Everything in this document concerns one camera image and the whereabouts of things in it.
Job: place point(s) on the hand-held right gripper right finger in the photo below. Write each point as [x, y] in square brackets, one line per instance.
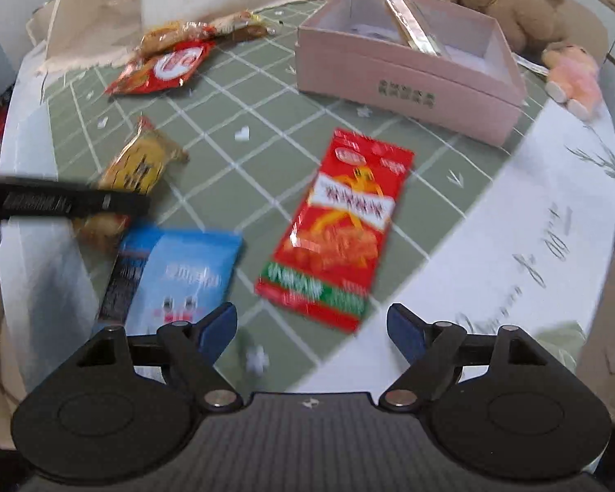
[405, 332]

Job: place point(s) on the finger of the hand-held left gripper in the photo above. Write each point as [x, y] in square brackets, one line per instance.
[56, 200]

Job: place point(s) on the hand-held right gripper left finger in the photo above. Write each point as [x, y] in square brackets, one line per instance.
[219, 329]

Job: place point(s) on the blue snack packet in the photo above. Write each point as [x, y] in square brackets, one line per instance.
[184, 276]

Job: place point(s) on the large red snack packet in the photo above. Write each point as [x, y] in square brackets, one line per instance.
[338, 225]

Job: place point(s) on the red packet with white oval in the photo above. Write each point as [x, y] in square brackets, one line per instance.
[153, 74]

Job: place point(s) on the orange bread packet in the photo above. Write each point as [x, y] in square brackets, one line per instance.
[169, 36]

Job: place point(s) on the pink cardboard box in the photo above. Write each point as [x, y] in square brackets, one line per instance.
[389, 82]

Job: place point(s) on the clear biscuit stick packet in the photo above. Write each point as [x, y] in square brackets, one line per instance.
[411, 25]

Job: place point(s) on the green checked tablecloth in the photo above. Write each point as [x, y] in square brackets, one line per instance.
[266, 112]

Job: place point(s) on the pale yellow snack packet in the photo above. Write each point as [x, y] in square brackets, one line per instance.
[235, 20]

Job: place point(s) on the brown snack packet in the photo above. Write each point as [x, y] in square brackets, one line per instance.
[250, 34]

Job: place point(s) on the pink plush toy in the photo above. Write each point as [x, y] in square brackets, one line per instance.
[574, 77]

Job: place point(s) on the brown plush toy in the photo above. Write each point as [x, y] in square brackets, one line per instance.
[533, 15]

